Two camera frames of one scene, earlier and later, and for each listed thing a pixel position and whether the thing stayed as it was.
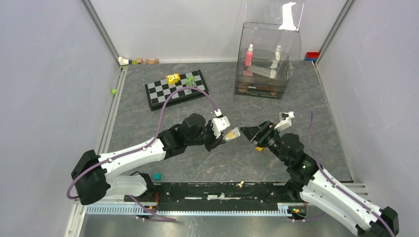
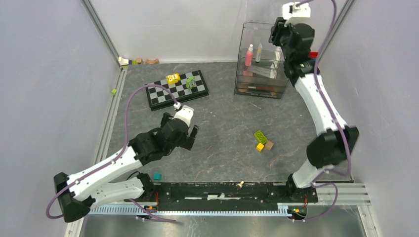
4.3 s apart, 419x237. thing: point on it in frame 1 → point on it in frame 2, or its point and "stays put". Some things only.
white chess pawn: (239, 185) stays put
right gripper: (266, 129) → (276, 30)
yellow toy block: (173, 78) stays put
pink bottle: (249, 56) stays put
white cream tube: (231, 135) → (258, 56)
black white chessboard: (157, 91) stays put
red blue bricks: (312, 56) stays put
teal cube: (157, 176) stays put
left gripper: (214, 142) → (190, 139)
